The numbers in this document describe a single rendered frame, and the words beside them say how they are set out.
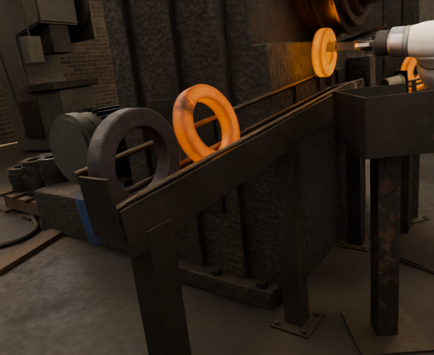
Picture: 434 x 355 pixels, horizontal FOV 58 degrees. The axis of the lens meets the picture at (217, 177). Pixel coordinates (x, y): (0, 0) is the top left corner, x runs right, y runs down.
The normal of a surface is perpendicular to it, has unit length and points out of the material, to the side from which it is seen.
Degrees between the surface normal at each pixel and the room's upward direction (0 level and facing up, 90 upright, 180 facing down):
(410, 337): 0
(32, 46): 90
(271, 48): 90
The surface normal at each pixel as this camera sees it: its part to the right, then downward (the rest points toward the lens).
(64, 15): 0.90, 0.05
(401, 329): -0.11, -0.96
